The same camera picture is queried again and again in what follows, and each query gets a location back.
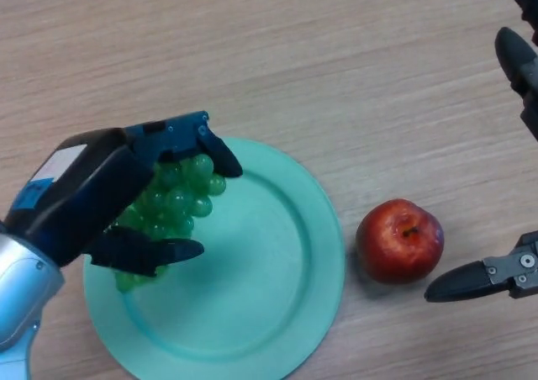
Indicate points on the green grapes bunch with leaf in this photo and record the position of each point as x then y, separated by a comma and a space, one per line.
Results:
176, 203

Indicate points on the round teal plate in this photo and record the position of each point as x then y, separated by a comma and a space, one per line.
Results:
260, 270

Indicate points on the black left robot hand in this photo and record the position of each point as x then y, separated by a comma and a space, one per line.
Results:
92, 178

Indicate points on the red apple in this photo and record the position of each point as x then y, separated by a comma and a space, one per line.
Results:
395, 245

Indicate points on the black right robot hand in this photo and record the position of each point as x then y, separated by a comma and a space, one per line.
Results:
517, 60

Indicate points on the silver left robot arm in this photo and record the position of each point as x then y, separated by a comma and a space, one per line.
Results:
21, 296

